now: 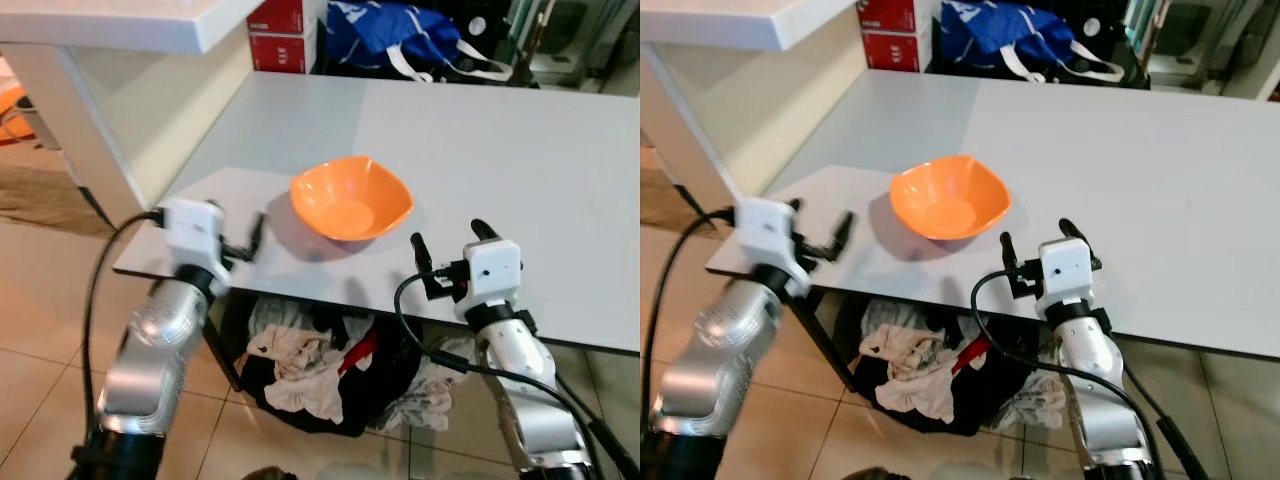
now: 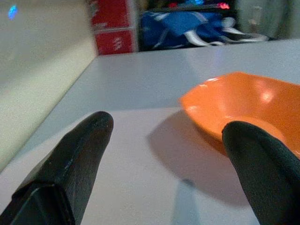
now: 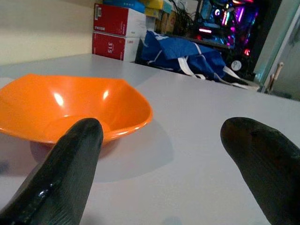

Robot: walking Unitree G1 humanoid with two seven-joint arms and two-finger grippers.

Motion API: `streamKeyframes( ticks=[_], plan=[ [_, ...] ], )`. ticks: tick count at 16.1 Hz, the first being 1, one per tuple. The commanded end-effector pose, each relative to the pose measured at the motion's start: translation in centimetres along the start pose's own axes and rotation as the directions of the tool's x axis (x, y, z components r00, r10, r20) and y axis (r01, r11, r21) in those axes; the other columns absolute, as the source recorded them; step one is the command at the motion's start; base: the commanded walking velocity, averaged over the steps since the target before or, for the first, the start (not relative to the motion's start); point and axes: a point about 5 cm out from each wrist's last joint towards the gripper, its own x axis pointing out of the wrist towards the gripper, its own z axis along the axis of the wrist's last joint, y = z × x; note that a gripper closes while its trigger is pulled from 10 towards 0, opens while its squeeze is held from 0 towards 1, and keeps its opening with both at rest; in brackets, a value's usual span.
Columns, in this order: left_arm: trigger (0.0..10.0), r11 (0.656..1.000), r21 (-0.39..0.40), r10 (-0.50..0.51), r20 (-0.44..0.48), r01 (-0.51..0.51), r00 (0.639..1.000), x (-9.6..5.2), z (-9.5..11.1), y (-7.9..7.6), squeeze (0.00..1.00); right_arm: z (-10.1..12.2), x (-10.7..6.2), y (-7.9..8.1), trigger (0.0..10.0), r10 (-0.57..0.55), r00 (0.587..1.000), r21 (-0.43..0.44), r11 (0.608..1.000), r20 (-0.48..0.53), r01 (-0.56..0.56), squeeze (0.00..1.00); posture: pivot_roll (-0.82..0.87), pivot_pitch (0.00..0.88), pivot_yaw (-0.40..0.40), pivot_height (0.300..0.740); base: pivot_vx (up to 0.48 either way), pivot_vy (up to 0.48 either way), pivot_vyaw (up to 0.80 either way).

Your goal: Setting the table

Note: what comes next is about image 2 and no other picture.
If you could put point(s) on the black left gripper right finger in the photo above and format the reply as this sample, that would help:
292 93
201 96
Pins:
264 178

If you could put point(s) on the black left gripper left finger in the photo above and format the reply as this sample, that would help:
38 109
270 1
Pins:
77 159

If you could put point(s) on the orange plastic bowl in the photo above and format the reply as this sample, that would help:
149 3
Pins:
236 100

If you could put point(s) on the small red cardboard box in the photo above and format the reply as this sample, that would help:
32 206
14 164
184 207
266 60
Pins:
114 42

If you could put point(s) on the large red cardboard box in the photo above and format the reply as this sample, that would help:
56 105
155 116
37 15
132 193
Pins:
110 14

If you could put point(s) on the white glass-door cabinet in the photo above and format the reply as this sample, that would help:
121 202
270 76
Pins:
264 16

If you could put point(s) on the black shelf unit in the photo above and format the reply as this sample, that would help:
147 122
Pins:
187 4

